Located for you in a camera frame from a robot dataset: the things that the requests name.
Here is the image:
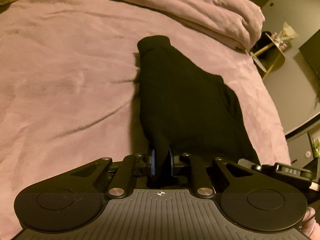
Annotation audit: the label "black garment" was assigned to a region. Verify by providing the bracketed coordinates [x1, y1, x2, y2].
[133, 35, 261, 188]

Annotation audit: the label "right hand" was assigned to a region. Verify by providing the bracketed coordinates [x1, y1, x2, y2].
[301, 207, 320, 240]

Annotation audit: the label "round side table gold legs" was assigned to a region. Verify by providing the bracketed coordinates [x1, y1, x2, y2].
[249, 31, 285, 80]

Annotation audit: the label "purple bed sheet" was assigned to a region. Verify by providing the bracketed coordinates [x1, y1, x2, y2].
[1, 0, 290, 239]

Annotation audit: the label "flower bouquet on table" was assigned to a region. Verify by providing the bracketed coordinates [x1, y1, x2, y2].
[271, 22, 299, 51]

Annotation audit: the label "purple folded blanket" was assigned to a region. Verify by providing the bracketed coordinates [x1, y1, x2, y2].
[120, 0, 265, 50]

